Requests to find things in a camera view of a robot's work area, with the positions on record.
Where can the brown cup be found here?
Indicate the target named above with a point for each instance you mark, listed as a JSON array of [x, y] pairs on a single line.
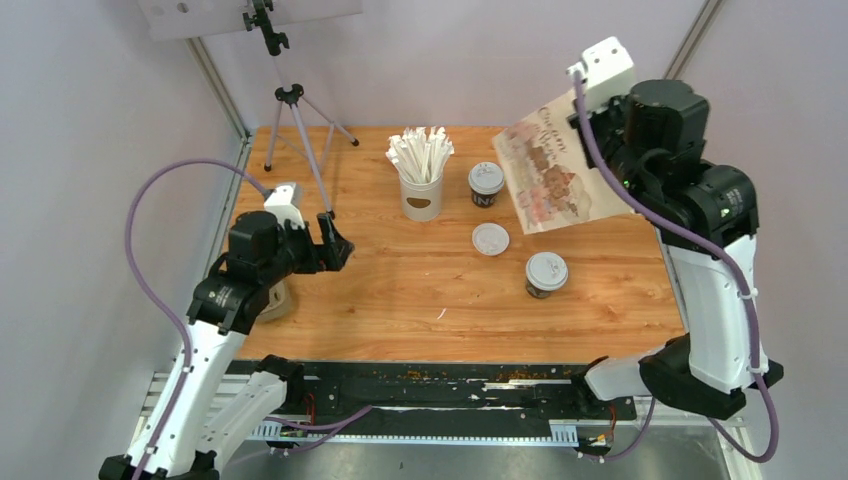
[[539, 292], [484, 198]]

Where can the camera tripod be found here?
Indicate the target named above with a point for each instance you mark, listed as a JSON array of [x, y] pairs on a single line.
[[291, 95]]

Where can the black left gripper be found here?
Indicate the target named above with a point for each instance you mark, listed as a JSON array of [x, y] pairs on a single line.
[[336, 248]]

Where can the white perforated board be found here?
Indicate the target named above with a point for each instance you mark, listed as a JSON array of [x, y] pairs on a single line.
[[182, 19]]

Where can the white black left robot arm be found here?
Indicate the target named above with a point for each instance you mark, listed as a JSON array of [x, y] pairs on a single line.
[[180, 441]]

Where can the white cup of straws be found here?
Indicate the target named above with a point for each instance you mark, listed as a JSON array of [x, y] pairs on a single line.
[[419, 156]]

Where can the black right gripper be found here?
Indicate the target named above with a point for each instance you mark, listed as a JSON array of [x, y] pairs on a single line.
[[575, 120]]

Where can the white coffee cup lid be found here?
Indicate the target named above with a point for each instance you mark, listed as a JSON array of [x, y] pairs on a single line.
[[486, 178]]

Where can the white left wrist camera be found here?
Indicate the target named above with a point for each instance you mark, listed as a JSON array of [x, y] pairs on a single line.
[[284, 202]]

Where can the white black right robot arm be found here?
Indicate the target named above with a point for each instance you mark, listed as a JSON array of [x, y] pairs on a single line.
[[648, 145]]

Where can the aluminium rail frame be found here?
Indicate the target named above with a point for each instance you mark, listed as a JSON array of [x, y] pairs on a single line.
[[300, 432]]

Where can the paper takeout bag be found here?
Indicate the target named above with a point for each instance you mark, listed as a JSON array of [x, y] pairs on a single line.
[[546, 172]]

